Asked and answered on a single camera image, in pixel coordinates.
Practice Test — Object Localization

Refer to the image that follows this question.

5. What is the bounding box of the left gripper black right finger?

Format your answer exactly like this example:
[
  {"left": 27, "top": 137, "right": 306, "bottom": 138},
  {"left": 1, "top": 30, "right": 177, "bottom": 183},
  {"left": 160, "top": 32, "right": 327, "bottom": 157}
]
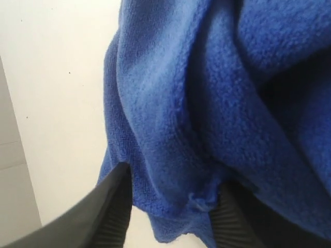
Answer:
[{"left": 209, "top": 184, "right": 330, "bottom": 248}]

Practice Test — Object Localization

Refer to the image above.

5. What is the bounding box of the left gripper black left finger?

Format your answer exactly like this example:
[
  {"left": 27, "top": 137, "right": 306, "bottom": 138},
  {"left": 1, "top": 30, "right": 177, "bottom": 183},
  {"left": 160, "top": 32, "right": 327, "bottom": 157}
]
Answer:
[{"left": 4, "top": 163, "right": 132, "bottom": 248}]

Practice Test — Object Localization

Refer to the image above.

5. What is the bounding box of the blue microfiber towel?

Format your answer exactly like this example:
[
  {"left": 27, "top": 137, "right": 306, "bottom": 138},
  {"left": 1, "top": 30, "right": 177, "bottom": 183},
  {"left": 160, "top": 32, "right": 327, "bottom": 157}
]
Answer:
[{"left": 99, "top": 1, "right": 330, "bottom": 247}]

